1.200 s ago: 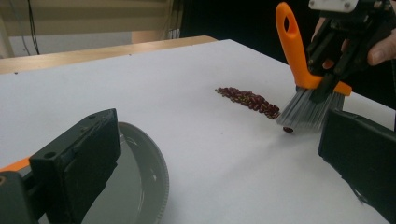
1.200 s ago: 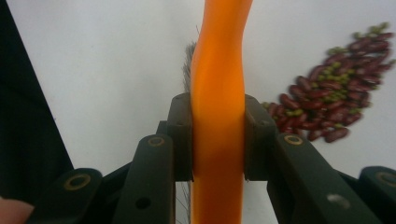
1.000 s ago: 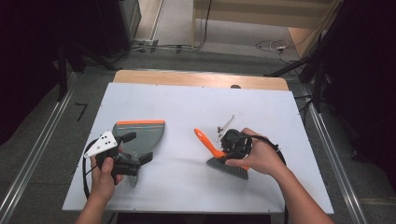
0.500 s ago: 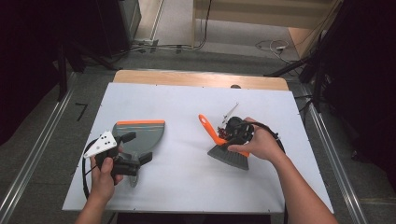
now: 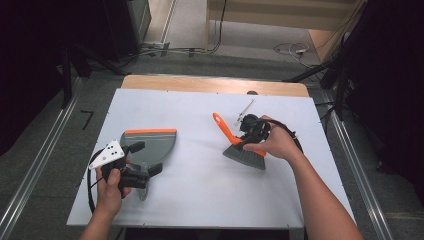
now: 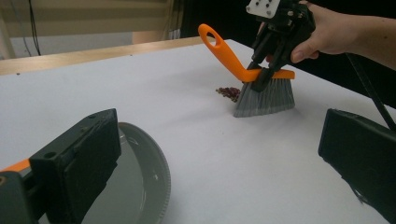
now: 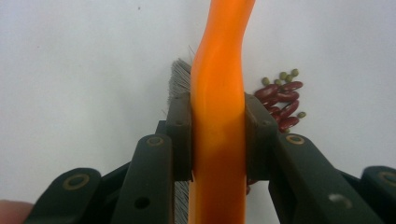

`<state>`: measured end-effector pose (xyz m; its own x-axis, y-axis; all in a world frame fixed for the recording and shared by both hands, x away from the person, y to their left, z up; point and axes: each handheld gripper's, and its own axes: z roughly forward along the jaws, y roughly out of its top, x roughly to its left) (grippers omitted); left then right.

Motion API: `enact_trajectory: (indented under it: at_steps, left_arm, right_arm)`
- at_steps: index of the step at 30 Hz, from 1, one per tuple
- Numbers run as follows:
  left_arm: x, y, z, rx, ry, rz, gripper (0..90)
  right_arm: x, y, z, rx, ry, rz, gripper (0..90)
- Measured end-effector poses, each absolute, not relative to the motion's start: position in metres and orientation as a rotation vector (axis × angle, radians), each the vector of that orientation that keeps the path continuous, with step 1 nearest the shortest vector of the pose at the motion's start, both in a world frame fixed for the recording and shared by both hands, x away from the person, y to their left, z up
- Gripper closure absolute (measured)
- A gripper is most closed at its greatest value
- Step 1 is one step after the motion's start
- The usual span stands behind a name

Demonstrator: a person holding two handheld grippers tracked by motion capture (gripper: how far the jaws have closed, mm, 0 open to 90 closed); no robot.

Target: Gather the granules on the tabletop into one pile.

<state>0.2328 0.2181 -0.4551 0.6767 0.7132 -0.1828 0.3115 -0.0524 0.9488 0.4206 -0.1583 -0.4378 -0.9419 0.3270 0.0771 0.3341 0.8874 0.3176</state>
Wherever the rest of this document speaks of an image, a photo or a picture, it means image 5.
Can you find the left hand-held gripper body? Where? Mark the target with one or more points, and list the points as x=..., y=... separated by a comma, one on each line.
x=110, y=154

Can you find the orange brush with grey bristles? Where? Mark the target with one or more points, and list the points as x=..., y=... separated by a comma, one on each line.
x=226, y=128

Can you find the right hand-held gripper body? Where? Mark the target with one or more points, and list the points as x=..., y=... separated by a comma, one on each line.
x=251, y=125

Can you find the person's right hand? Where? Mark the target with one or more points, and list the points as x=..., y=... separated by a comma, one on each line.
x=280, y=141

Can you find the light wooden furniture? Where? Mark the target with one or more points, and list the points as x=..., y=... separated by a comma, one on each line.
x=266, y=13

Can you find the grey dustpan with orange lip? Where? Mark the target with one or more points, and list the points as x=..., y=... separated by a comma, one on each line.
x=156, y=143

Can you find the white board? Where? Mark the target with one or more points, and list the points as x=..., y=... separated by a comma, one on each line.
x=186, y=106

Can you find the wooden table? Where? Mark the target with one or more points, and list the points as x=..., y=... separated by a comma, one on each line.
x=200, y=83

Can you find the person's left hand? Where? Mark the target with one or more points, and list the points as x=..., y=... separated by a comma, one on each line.
x=110, y=196

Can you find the black metal stand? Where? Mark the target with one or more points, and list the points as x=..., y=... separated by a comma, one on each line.
x=66, y=80

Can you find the black curtain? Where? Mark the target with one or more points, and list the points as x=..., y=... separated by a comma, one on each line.
x=30, y=50
x=393, y=66

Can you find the metal floor rail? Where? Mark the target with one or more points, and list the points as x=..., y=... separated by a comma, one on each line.
x=370, y=200
x=36, y=156

